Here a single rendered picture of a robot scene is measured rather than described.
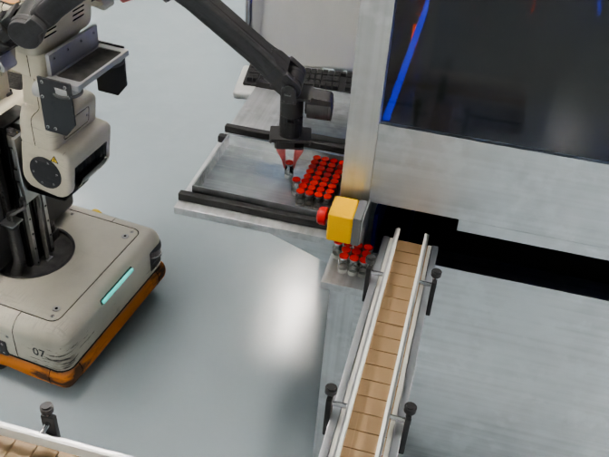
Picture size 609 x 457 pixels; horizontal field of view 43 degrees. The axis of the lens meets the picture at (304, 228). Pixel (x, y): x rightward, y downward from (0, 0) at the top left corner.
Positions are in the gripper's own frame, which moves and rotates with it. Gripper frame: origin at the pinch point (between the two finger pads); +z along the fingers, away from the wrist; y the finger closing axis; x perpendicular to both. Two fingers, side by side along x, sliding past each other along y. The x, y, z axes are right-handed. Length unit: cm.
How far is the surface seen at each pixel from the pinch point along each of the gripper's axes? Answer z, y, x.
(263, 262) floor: 92, -9, 70
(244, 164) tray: 3.8, -11.7, 4.7
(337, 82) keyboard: 9, 14, 64
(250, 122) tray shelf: 4.0, -11.6, 26.7
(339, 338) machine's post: 33.8, 14.7, -27.0
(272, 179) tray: 3.8, -4.1, -1.2
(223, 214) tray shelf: 4.0, -15.0, -17.0
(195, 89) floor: 92, -54, 210
